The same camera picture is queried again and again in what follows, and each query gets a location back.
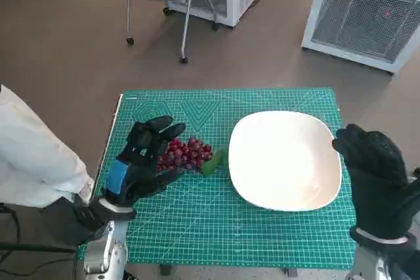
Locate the black table foot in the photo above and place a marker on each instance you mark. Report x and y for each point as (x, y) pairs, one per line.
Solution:
(290, 273)
(165, 270)

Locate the white cabinet with mesh panel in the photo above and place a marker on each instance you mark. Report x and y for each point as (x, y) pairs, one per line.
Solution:
(357, 21)

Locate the red toy grape bunch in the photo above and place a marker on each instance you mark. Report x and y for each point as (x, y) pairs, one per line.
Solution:
(187, 155)

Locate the green cutting mat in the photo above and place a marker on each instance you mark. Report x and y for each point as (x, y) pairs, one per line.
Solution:
(203, 221)

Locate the person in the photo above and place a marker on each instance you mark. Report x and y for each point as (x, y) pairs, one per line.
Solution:
(33, 149)

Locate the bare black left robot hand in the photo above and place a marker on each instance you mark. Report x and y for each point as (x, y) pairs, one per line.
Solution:
(141, 168)

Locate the white square plate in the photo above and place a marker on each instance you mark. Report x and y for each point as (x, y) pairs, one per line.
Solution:
(282, 162)

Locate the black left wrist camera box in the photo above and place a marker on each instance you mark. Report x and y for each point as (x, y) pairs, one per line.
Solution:
(75, 221)

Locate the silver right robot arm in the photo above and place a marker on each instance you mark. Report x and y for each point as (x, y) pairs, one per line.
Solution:
(377, 257)

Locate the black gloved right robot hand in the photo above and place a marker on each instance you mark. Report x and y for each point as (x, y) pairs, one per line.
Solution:
(377, 178)

